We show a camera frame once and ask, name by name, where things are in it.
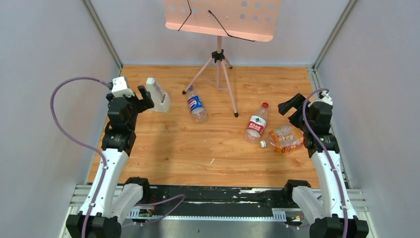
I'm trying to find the orange label tea bottle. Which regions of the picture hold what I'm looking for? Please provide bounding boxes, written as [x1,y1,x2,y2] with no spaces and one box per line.
[263,125,304,153]

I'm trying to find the red cap water bottle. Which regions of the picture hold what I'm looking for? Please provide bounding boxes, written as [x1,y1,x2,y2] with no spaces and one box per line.
[245,102,269,143]

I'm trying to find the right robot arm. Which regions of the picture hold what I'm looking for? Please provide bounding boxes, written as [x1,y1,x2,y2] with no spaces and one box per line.
[278,90,369,238]

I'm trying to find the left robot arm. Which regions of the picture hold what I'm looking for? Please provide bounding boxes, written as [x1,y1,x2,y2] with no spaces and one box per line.
[65,86,154,238]

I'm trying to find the blue label pepsi bottle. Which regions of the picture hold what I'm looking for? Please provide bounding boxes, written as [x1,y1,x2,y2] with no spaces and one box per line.
[185,86,208,123]

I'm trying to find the white wedge stand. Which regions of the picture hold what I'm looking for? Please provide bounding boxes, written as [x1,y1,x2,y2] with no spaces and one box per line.
[146,77,171,113]

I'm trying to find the pink music stand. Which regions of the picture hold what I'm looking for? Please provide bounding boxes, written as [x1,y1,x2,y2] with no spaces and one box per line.
[164,0,281,118]

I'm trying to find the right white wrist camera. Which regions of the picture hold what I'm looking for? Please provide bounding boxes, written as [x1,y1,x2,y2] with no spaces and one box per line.
[317,91,333,106]

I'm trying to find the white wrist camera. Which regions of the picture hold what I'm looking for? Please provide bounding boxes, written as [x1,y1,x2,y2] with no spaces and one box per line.
[111,76,135,98]
[317,91,333,106]

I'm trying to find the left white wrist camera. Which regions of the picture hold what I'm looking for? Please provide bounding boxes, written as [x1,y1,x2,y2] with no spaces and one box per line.
[111,76,135,98]

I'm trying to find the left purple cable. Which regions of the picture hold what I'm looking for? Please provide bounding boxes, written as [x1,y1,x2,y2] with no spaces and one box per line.
[50,76,113,238]

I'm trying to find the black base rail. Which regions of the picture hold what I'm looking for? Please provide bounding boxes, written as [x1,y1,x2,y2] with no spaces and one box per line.
[140,185,303,218]

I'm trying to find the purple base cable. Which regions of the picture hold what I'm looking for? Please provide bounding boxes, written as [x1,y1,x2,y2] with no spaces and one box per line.
[123,194,186,227]

